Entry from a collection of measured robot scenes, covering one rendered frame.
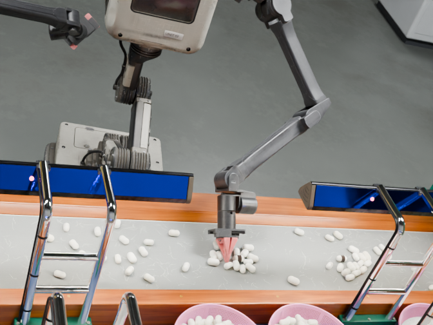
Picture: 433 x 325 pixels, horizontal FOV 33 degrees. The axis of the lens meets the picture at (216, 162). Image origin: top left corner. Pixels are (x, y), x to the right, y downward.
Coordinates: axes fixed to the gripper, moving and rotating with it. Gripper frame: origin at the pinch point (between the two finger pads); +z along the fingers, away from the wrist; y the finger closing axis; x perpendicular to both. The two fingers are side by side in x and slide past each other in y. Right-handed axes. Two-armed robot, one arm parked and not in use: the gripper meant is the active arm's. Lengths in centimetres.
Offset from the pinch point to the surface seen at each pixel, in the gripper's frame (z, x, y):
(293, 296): 11.0, -10.6, 17.0
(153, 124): -82, 170, 31
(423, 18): -205, 239, 276
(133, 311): 14, -59, -47
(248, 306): 13.9, -11.4, 1.8
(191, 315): 16.0, -12.5, -16.1
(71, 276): 5.4, -2.1, -47.6
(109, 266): 2.5, 0.3, -36.5
